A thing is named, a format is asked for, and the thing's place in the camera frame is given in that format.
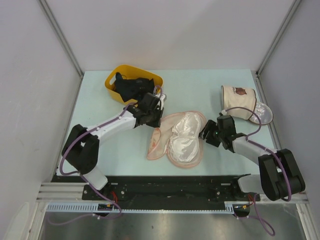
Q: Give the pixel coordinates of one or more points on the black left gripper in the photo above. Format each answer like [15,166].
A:
[157,124]

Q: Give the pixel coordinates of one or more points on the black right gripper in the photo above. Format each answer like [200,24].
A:
[211,125]

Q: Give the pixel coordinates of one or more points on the white satin bra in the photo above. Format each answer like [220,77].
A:
[184,147]

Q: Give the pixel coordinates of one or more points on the pink tulip mesh laundry bag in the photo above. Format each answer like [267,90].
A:
[158,145]

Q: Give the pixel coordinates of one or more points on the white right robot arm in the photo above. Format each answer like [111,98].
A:
[279,176]

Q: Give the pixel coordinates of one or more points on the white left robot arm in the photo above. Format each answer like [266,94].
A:
[81,150]

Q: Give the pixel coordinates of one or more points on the beige fabric storage bag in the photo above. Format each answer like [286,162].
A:
[242,102]

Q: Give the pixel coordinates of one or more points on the black clothes pile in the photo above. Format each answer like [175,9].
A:
[134,89]

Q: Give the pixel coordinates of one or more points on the yellow plastic basket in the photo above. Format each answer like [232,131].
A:
[129,72]

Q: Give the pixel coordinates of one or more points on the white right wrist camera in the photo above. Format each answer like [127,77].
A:
[223,114]

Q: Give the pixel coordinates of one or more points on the white slotted cable duct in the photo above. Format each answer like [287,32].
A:
[99,208]

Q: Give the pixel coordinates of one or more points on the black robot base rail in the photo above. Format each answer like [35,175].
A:
[172,190]

